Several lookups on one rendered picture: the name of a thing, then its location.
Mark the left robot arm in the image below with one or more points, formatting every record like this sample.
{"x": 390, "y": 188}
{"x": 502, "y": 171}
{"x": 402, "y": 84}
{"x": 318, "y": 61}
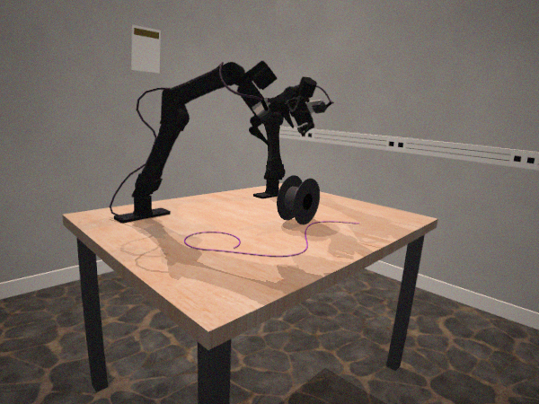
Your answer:
{"x": 275, "y": 169}

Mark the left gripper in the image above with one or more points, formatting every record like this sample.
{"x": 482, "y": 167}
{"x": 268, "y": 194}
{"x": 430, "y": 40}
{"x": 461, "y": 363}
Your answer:
{"x": 304, "y": 109}

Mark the black and grey cable reel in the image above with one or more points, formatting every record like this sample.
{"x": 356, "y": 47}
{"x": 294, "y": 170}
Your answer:
{"x": 297, "y": 199}

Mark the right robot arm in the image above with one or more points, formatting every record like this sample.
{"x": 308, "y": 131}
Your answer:
{"x": 149, "y": 179}

